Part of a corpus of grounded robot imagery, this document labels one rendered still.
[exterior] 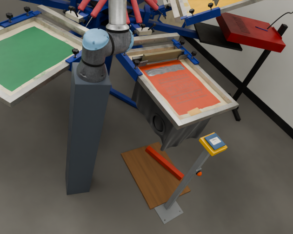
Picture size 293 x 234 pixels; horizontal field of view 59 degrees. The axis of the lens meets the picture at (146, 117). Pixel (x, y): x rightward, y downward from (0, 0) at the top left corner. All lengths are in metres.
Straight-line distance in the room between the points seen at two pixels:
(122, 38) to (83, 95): 0.35
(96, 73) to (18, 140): 1.45
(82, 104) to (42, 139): 1.23
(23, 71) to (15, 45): 0.27
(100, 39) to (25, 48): 0.83
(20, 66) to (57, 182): 1.03
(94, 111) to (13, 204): 1.12
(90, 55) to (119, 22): 0.21
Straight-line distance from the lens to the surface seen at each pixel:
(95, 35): 1.27
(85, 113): 1.47
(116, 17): 1.31
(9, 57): 1.89
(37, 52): 1.93
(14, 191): 2.35
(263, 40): 2.83
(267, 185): 3.09
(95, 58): 1.27
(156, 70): 1.97
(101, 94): 1.38
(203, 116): 1.71
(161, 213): 2.35
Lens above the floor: 2.07
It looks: 45 degrees down
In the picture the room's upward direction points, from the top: 21 degrees clockwise
